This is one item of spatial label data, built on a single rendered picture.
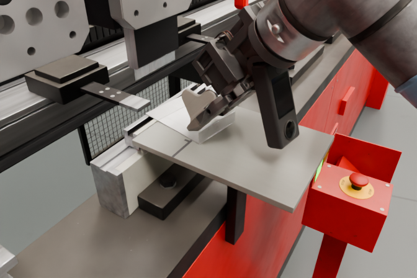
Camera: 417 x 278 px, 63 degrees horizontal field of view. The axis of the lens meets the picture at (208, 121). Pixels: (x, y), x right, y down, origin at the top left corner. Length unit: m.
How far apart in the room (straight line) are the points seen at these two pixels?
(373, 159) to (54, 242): 0.74
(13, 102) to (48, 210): 1.25
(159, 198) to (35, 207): 1.46
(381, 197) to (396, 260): 0.98
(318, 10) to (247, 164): 0.24
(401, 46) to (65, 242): 0.51
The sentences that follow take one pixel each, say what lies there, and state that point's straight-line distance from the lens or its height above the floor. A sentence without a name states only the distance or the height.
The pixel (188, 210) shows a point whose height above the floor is 0.88.
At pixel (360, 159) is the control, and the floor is 0.76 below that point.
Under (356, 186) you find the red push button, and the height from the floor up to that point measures 0.79.
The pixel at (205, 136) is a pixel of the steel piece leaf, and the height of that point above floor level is 1.01.
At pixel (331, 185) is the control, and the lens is 0.82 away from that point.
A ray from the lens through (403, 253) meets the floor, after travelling 1.84.
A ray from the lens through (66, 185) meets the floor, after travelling 2.06.
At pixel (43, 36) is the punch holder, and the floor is 1.20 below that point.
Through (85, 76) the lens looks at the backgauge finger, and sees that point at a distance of 0.72.
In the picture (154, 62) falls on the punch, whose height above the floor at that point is 1.09.
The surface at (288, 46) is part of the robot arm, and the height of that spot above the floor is 1.18.
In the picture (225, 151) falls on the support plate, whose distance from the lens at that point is 0.51.
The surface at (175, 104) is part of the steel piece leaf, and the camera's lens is 0.62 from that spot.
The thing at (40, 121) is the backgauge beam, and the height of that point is 0.95.
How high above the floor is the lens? 1.31
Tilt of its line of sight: 33 degrees down
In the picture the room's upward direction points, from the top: straight up
